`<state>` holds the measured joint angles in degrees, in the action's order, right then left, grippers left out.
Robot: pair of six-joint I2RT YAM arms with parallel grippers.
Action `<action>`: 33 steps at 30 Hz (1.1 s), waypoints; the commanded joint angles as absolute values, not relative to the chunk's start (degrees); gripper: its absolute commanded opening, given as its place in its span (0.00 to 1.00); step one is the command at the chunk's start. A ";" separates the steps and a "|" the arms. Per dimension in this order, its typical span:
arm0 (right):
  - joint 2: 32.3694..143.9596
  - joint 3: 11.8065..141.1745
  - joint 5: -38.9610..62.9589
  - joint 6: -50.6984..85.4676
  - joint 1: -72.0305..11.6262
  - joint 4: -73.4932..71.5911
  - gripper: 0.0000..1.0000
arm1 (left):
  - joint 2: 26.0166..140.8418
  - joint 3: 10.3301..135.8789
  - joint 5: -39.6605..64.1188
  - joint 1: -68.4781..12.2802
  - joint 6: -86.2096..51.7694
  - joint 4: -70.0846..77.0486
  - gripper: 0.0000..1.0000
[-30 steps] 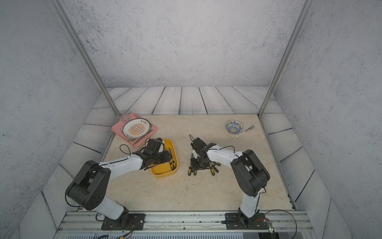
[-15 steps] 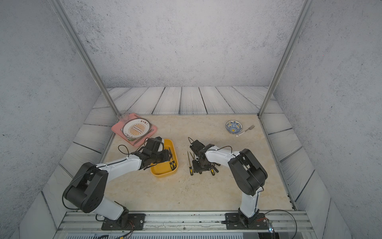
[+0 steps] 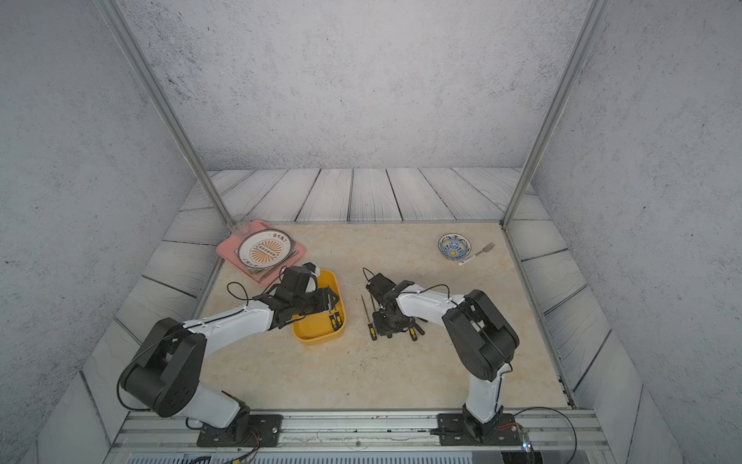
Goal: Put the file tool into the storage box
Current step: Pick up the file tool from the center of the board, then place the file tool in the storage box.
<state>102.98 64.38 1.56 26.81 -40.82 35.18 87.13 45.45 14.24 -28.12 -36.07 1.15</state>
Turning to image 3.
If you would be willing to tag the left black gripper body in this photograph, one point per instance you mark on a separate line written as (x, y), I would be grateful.
(312, 303)

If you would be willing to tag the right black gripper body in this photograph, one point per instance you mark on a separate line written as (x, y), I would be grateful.
(384, 325)

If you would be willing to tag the file tool yellow black handle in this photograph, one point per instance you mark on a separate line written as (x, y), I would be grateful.
(335, 317)

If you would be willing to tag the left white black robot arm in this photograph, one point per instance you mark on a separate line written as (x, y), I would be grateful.
(165, 373)

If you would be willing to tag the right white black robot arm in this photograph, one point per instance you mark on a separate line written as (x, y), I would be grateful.
(481, 336)

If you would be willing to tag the yellow plastic storage box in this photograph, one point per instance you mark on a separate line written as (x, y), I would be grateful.
(316, 329)

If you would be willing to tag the pink square tray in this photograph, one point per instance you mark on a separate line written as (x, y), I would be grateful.
(228, 251)

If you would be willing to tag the white plate orange sunburst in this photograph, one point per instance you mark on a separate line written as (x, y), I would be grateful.
(264, 249)

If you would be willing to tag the blue patterned small bowl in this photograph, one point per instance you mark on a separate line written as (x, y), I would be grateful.
(454, 246)

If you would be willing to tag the silver fork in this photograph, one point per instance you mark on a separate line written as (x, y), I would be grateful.
(470, 258)

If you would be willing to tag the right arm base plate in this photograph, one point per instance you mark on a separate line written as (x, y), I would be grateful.
(478, 430)

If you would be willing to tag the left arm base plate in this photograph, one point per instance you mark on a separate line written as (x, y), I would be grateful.
(240, 430)

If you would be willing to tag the aluminium mounting rail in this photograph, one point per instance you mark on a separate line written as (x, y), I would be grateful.
(536, 435)

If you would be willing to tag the left aluminium frame post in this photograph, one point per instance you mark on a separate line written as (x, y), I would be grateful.
(125, 39)

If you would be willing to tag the aluminium frame post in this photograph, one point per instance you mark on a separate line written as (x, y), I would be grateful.
(571, 72)
(125, 39)

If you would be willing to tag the right aluminium frame post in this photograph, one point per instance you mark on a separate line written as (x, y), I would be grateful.
(571, 72)

